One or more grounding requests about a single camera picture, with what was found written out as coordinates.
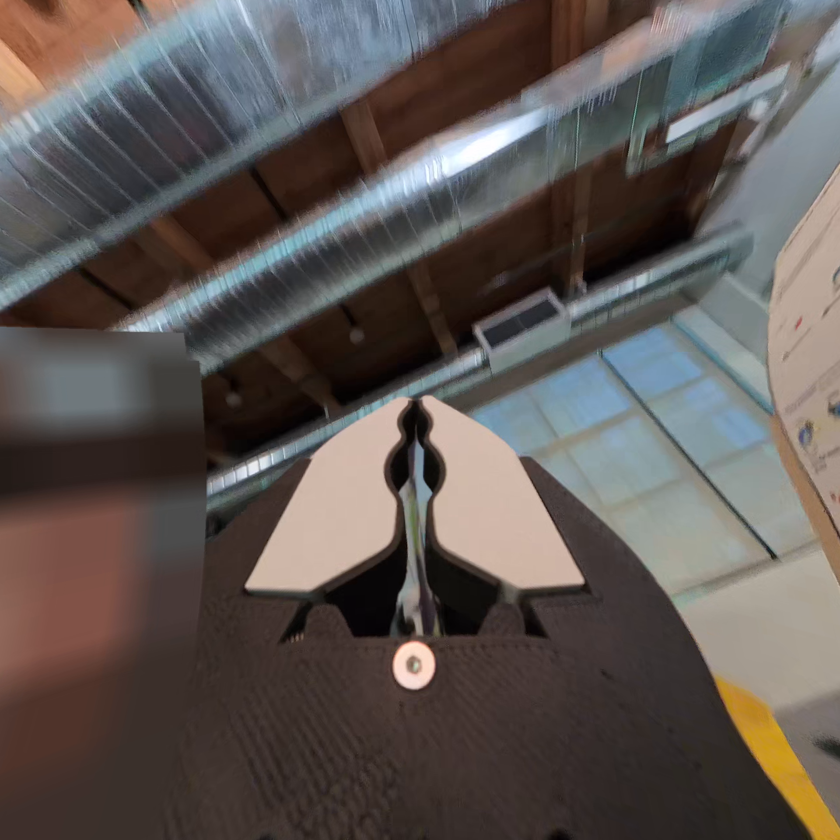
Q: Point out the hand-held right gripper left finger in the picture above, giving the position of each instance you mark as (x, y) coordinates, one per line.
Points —
(328, 518)

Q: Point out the patterned origami paper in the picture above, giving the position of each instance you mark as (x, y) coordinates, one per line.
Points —
(413, 544)

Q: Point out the wooden instruction board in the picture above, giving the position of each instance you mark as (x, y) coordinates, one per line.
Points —
(823, 515)

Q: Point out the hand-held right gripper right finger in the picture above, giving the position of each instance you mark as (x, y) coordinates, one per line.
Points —
(499, 518)

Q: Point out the white air vent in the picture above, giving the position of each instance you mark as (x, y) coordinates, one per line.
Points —
(518, 321)

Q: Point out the silver air duct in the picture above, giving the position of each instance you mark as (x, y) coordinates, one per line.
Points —
(328, 223)
(164, 118)
(656, 282)

